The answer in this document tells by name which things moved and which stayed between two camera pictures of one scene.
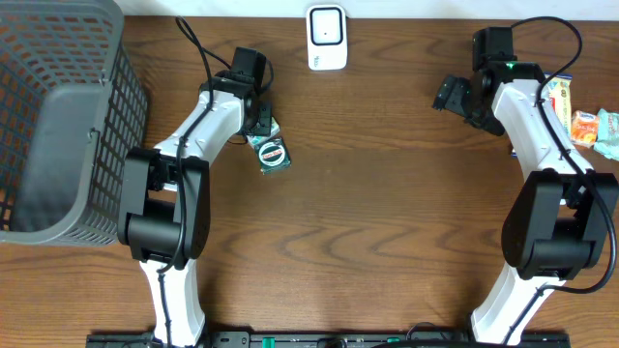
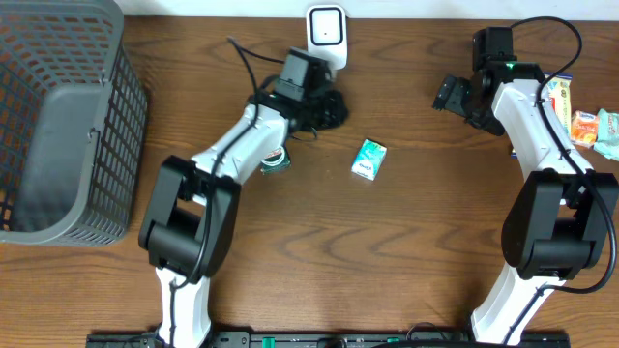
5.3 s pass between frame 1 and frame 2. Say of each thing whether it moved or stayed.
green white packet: moved
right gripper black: stayed
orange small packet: stayed
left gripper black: moved
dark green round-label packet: stayed
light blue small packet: stayed
